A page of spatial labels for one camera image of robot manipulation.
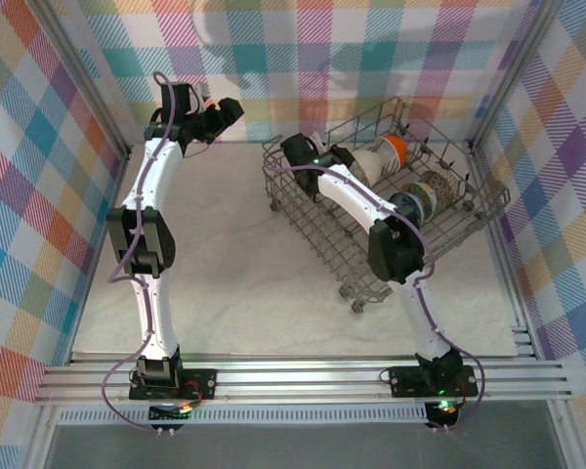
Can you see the aluminium frame leg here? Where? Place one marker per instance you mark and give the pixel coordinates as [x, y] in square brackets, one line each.
[566, 435]
[39, 439]

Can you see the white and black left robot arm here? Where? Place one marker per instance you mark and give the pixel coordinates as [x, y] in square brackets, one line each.
[151, 181]

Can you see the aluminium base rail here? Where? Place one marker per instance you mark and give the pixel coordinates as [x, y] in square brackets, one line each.
[298, 381]

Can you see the aluminium side rail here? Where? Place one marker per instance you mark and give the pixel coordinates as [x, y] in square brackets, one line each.
[517, 312]
[118, 173]

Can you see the orange bowl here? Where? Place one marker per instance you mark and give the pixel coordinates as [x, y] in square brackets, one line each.
[400, 149]

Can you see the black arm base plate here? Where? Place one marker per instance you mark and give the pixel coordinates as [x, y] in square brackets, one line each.
[405, 381]
[202, 378]

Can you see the plain white bowl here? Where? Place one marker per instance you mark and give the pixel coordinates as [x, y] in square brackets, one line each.
[368, 168]

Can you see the small controller board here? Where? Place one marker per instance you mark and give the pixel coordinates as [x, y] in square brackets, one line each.
[168, 414]
[444, 414]

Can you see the brown patterned bowl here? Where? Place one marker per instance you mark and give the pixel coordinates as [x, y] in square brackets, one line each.
[444, 182]

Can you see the blue and white bowl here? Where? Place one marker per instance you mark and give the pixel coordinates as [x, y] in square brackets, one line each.
[412, 205]

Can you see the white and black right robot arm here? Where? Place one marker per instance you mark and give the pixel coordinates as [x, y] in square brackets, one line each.
[347, 195]

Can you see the aluminium frame post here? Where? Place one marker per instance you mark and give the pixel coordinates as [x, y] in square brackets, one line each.
[87, 78]
[517, 61]

